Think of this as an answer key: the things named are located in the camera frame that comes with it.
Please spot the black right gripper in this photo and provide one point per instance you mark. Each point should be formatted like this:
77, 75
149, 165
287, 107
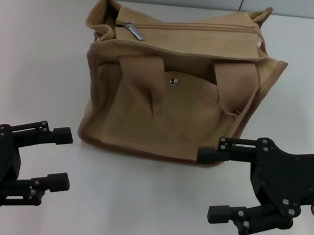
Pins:
287, 179

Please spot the khaki canvas food bag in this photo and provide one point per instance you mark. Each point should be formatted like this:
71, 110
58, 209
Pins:
161, 109

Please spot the silver metal zipper pull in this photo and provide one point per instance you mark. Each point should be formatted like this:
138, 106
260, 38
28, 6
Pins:
136, 31

